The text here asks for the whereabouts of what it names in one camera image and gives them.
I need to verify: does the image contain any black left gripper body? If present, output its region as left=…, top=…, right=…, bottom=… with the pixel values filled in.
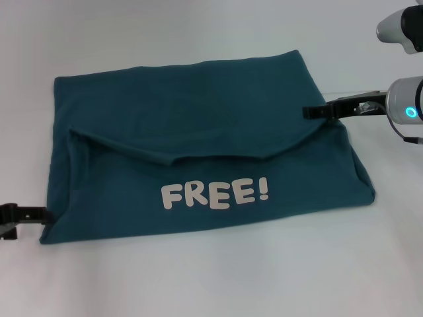
left=0, top=203, right=19, bottom=241

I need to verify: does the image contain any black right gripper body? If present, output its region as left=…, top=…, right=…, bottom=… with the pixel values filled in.
left=327, top=93, right=387, bottom=120

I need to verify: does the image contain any teal blue shirt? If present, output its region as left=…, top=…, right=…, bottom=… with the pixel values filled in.
left=39, top=49, right=377, bottom=246

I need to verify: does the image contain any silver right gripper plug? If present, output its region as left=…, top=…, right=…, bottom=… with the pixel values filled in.
left=356, top=101, right=378, bottom=116

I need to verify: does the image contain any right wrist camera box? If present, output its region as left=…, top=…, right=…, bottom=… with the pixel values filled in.
left=376, top=5, right=423, bottom=55

